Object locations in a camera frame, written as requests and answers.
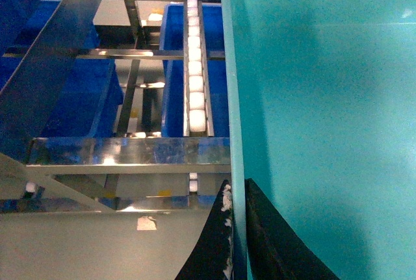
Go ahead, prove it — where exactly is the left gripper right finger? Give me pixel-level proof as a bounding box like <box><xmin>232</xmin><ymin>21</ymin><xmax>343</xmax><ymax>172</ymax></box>
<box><xmin>245</xmin><ymin>179</ymin><xmax>338</xmax><ymax>279</ymax></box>

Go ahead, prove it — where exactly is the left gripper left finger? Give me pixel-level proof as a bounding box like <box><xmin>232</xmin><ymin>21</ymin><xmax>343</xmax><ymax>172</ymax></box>
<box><xmin>175</xmin><ymin>180</ymin><xmax>233</xmax><ymax>279</ymax></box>

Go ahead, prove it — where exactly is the teal plastic bin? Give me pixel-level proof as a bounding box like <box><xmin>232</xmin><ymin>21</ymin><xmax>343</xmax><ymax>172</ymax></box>
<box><xmin>222</xmin><ymin>0</ymin><xmax>415</xmax><ymax>279</ymax></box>

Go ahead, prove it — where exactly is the white roller track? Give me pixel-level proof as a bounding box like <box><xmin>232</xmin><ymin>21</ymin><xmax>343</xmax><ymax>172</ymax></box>
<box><xmin>182</xmin><ymin>0</ymin><xmax>215</xmax><ymax>138</ymax></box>

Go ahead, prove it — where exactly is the blue crate lower middle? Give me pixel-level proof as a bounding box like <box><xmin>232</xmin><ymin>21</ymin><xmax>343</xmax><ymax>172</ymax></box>
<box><xmin>160</xmin><ymin>4</ymin><xmax>229</xmax><ymax>137</ymax></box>

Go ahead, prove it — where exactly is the blue crate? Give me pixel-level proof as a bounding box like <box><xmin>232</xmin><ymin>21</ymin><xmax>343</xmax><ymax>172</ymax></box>
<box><xmin>1</xmin><ymin>0</ymin><xmax>124</xmax><ymax>138</ymax></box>
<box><xmin>160</xmin><ymin>4</ymin><xmax>229</xmax><ymax>137</ymax></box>

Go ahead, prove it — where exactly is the blue crate lower left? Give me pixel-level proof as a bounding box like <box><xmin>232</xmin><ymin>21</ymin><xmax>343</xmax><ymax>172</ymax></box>
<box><xmin>1</xmin><ymin>0</ymin><xmax>124</xmax><ymax>138</ymax></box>

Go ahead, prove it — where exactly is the stainless steel left shelf frame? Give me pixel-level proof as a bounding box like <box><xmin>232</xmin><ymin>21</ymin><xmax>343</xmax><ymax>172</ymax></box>
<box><xmin>1</xmin><ymin>0</ymin><xmax>231</xmax><ymax>212</ymax></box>

